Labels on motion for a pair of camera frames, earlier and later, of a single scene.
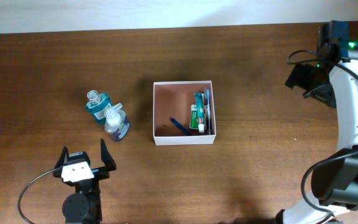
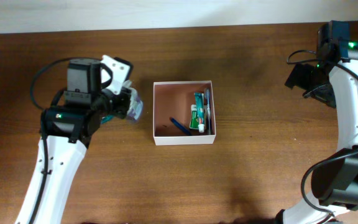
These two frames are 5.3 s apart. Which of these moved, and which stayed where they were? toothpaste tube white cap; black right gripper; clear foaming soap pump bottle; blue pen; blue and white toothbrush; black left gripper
Moved: black left gripper; clear foaming soap pump bottle
Stayed: blue and white toothbrush; toothpaste tube white cap; blue pen; black right gripper
